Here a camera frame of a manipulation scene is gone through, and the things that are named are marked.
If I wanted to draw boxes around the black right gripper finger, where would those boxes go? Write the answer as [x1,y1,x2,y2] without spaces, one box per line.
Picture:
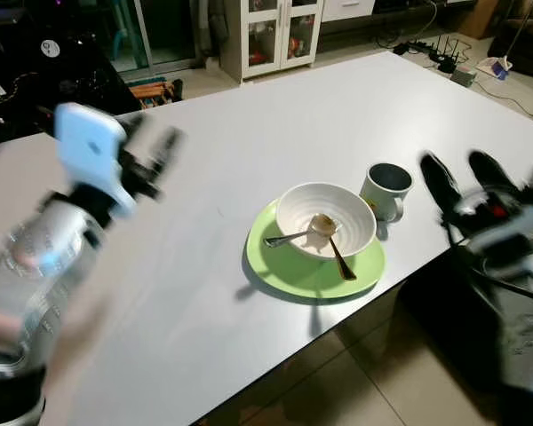
[420,153,468,219]
[468,149,521,201]

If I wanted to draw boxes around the grey mug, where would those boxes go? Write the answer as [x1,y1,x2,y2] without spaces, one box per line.
[359,162,415,224]

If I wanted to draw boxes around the brown wooden rack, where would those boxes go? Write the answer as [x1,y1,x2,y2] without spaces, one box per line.
[129,77,184,108]

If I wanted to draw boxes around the small grey box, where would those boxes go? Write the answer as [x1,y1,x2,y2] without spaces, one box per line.
[449,67,479,89]

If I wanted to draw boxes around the white blue floor mop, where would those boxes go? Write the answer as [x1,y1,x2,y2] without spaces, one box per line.
[477,0,533,82]

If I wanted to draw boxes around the black chair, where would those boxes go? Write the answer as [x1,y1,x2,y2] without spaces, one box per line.
[398,248,525,384]

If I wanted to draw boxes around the black router with antennas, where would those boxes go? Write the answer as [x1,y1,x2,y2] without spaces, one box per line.
[431,34,473,75]

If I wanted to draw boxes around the gold spoon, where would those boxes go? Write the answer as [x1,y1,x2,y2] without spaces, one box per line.
[309,213,359,282]

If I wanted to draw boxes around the black power strip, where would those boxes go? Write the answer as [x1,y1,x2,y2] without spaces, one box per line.
[394,40,436,57]

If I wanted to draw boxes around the black equipment with round sticker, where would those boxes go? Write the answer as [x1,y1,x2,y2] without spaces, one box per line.
[0,18,145,122]

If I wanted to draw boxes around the white ribbed bowl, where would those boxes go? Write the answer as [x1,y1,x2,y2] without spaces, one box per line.
[275,182,378,261]

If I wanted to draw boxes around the silver fork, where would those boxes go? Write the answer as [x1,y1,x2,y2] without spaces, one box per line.
[264,229,313,249]

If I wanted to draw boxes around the brown cardboard box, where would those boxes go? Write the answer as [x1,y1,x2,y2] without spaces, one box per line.
[457,0,504,39]

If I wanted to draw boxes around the light green plate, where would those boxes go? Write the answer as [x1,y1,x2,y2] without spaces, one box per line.
[246,197,386,301]

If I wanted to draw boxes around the white glass-door cabinet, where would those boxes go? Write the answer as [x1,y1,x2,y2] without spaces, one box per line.
[220,0,326,83]

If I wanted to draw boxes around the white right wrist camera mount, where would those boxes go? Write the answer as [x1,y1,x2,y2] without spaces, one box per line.
[475,164,533,263]

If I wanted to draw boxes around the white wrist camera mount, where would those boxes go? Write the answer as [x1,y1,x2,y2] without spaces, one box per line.
[475,164,533,263]
[54,101,126,219]

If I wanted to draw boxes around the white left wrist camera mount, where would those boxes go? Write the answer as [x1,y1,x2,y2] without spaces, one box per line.
[54,101,126,219]

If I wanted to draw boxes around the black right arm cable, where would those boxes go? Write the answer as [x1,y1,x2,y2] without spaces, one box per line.
[444,222,533,308]

